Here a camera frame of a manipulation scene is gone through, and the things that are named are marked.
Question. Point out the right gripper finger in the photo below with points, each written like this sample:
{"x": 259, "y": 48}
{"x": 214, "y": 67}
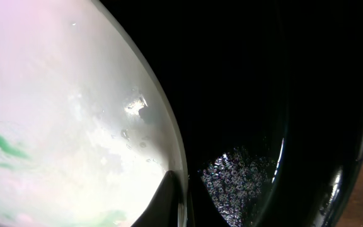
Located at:
{"x": 162, "y": 210}

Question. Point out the black round tray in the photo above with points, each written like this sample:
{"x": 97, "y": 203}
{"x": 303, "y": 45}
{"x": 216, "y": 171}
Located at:
{"x": 268, "y": 96}

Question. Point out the white plate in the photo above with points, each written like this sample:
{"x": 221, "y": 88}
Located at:
{"x": 86, "y": 130}

